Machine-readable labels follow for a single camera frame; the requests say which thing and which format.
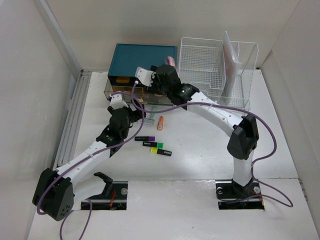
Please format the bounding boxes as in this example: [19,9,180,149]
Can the pink cap clear pen tube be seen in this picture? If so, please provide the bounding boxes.
[165,56,176,68]

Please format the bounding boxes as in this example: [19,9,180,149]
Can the teal desktop drawer cabinet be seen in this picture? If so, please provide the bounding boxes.
[104,43,178,106]

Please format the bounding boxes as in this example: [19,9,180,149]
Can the clear mesh zipper pouch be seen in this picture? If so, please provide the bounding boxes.
[222,31,242,99]

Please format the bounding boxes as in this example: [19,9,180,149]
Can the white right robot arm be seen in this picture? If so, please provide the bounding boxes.
[136,64,259,197]

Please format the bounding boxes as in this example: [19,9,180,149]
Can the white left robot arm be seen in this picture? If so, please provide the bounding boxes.
[32,106,146,222]

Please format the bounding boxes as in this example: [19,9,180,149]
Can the purple cap black highlighter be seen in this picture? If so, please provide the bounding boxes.
[134,136,156,142]

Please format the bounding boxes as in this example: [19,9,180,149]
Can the clear staples box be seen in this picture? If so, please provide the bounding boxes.
[138,118,155,126]

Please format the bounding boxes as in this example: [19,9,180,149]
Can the yellow cap black highlighter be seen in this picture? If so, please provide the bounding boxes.
[150,147,172,157]

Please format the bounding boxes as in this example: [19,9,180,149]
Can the green cap black highlighter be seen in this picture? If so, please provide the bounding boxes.
[142,141,164,149]

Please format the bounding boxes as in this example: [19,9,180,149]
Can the clear acrylic file holder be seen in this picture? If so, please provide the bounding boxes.
[213,41,259,111]

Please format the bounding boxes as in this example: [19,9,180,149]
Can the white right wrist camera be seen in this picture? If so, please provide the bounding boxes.
[134,67,154,87]

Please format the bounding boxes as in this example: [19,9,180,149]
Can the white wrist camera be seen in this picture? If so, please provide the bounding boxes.
[109,92,128,110]
[134,67,154,87]

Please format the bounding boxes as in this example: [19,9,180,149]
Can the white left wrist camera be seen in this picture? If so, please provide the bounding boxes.
[109,92,128,110]

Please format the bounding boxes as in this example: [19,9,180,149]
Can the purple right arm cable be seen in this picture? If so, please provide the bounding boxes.
[131,79,294,208]

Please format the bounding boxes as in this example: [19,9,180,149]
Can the white wire mesh file tray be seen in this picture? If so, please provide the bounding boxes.
[178,37,230,106]

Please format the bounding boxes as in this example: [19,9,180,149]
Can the aluminium rail frame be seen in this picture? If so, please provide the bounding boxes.
[50,70,92,169]

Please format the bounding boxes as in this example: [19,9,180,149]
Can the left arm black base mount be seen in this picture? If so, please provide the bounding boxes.
[88,172,129,211]

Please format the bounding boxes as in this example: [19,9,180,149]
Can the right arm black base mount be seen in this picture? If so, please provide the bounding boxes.
[215,179,265,210]

